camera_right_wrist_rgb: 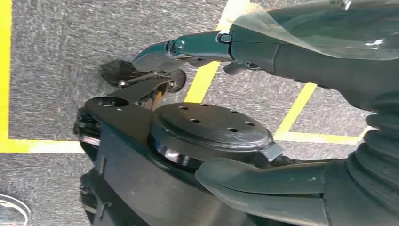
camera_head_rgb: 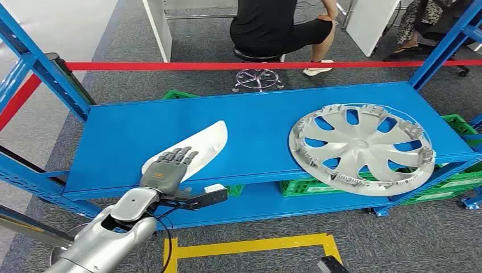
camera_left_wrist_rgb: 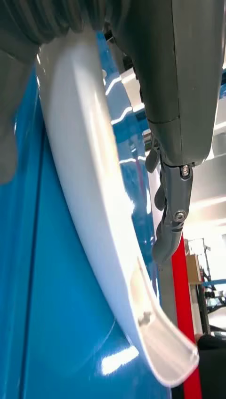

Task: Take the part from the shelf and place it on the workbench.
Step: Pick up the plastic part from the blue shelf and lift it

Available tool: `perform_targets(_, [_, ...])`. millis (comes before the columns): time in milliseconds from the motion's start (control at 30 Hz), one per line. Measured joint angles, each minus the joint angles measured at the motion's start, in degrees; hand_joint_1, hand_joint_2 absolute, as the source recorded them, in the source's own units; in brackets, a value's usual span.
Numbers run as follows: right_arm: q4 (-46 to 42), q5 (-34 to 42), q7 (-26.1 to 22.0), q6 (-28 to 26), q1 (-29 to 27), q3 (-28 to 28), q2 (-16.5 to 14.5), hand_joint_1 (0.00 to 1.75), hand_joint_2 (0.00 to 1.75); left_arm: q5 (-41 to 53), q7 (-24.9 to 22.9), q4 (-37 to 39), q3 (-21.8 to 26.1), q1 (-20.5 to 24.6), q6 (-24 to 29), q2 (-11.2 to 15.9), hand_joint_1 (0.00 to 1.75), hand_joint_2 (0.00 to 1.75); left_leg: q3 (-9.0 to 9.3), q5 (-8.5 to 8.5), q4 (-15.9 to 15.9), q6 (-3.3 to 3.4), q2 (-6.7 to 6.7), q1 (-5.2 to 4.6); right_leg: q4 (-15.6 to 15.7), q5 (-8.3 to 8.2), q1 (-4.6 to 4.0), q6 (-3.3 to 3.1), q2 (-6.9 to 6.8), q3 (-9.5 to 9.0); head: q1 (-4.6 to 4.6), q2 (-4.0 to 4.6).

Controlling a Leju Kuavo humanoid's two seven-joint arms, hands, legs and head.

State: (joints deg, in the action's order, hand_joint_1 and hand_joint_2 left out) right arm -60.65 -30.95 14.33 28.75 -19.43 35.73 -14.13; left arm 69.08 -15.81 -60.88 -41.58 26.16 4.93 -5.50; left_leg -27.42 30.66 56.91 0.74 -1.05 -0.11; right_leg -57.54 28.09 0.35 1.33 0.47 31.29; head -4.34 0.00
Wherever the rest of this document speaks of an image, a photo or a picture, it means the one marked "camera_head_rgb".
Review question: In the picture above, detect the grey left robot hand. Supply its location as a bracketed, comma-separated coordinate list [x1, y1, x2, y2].
[140, 147, 199, 200]

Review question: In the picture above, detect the white curved plastic part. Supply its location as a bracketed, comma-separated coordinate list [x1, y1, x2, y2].
[141, 120, 229, 184]

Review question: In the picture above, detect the blue metal shelf rack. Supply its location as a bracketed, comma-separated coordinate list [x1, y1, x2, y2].
[0, 0, 482, 230]

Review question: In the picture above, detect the green plastic crate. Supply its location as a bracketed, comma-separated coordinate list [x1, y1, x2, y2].
[433, 114, 482, 193]
[279, 173, 381, 198]
[399, 183, 482, 206]
[161, 89, 200, 101]
[226, 184, 246, 198]

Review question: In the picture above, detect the yellow floor tape square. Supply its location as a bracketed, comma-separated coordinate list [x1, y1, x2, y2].
[163, 233, 343, 273]

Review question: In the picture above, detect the red barrier belt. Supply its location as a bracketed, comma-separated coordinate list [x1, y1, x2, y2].
[64, 59, 482, 72]
[0, 73, 42, 132]

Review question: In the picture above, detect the black stool chrome base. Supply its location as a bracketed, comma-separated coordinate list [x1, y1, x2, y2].
[232, 47, 286, 93]

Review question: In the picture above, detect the white desk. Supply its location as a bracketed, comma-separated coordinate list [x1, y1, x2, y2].
[142, 0, 239, 63]

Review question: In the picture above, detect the seated person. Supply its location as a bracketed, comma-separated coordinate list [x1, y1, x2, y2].
[230, 0, 339, 77]
[384, 0, 471, 62]

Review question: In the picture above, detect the silver wheel cover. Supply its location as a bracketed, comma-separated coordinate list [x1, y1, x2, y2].
[289, 104, 437, 197]

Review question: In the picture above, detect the white desk panel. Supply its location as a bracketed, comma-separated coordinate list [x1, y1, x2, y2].
[346, 0, 402, 57]

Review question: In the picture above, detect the blue wheeled rack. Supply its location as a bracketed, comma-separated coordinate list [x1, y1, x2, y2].
[457, 113, 482, 210]

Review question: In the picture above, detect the black office chair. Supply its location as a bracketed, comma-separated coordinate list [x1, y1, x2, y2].
[418, 22, 471, 78]

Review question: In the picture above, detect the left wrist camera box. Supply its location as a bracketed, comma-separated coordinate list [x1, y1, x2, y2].
[160, 183, 229, 211]

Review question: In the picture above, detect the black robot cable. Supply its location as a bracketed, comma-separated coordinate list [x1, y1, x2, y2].
[152, 213, 173, 273]

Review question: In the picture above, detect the chrome stanchion post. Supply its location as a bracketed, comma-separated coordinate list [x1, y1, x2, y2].
[0, 205, 90, 266]

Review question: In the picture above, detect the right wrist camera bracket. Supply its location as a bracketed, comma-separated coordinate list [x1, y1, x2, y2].
[317, 255, 350, 273]

